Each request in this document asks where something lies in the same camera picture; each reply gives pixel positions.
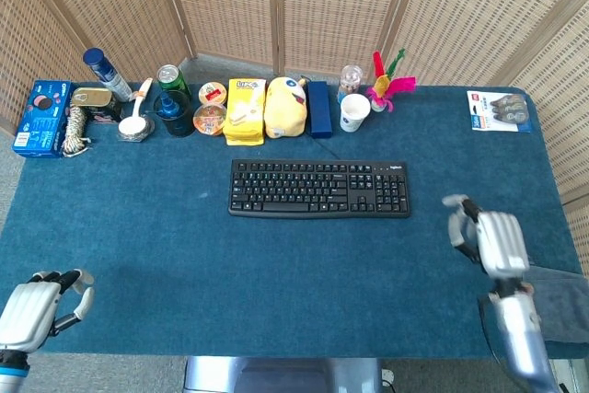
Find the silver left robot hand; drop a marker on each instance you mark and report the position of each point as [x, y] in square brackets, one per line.
[27, 315]

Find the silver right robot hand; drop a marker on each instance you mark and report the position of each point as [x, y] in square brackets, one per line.
[501, 246]

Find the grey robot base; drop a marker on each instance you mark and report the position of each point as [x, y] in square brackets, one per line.
[285, 377]

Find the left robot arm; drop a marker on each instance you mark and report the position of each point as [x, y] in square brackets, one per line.
[11, 372]

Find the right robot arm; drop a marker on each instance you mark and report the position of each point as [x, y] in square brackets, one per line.
[522, 338]

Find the blister pack with blue card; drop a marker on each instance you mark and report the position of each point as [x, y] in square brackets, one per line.
[499, 112]

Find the black computer keyboard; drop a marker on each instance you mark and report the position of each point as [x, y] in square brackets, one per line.
[317, 211]

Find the white paper cup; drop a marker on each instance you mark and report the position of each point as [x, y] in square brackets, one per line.
[353, 119]

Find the colourful feather shuttlecock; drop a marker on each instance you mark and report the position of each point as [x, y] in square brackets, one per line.
[386, 87]

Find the blue cookie box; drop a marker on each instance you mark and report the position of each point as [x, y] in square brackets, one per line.
[41, 117]

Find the blue fuzzy tablecloth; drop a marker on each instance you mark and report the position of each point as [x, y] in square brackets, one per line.
[230, 273]

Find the white plastic spoon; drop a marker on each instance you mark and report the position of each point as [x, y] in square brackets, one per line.
[131, 126]

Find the clear plastic toothpick jar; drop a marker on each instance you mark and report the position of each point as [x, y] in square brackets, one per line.
[350, 80]

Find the gold rectangular food tin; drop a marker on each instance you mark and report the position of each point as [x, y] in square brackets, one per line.
[92, 97]

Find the dark blue rectangular box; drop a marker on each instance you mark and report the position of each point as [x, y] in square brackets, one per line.
[319, 110]

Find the tall blue white spray can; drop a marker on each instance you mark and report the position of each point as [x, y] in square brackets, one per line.
[108, 73]

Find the yellow plush toy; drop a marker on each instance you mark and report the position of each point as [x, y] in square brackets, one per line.
[283, 110]

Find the orange fruit jelly cup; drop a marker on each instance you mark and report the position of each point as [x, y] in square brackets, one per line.
[213, 93]
[209, 120]

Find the green drink can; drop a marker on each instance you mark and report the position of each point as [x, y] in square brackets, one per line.
[171, 77]

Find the yellow snack packet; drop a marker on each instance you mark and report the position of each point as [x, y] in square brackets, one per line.
[244, 112]

